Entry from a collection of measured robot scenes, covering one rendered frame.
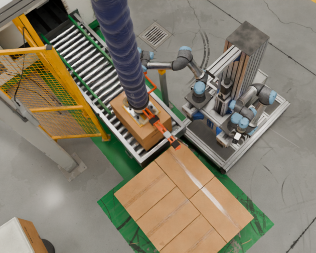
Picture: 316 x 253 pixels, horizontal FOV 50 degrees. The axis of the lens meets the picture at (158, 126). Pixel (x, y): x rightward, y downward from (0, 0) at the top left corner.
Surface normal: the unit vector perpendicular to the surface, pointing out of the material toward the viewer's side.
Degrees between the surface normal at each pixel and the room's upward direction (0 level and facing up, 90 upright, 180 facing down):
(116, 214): 0
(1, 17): 90
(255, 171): 0
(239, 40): 0
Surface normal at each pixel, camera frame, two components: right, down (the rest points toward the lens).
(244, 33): -0.08, -0.38
